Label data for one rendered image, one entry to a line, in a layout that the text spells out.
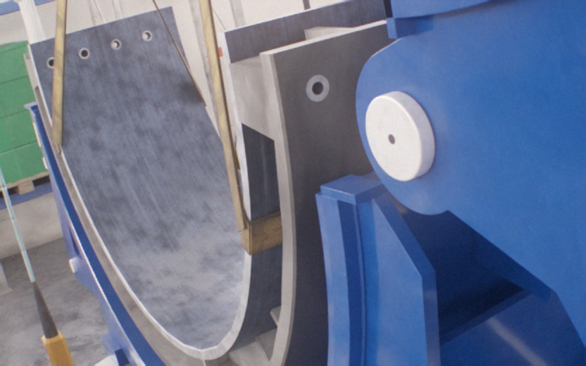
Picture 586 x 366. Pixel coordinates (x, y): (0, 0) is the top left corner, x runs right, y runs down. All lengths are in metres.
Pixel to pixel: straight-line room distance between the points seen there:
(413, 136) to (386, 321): 0.43
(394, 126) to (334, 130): 0.30
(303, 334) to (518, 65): 0.94
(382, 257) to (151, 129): 2.23
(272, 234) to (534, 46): 0.91
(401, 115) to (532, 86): 0.25
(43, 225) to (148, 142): 5.81
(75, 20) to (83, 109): 5.67
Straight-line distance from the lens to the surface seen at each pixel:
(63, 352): 2.70
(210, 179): 3.40
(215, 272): 3.02
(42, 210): 9.16
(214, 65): 1.76
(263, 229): 1.69
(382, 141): 1.21
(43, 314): 2.66
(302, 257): 1.55
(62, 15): 3.20
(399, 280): 1.36
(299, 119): 1.41
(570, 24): 0.92
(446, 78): 1.10
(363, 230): 1.40
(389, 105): 1.17
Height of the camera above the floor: 2.52
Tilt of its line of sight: 15 degrees down
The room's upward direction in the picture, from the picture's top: 12 degrees counter-clockwise
